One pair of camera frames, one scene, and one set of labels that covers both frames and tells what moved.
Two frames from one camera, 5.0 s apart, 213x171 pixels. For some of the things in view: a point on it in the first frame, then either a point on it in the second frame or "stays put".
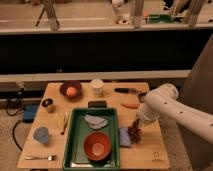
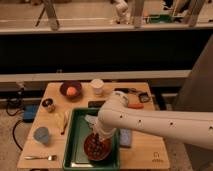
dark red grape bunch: x=134 y=131 -> x=95 y=146
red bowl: x=97 y=146 stays put
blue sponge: x=124 y=136 stays put
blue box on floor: x=29 y=111 stays put
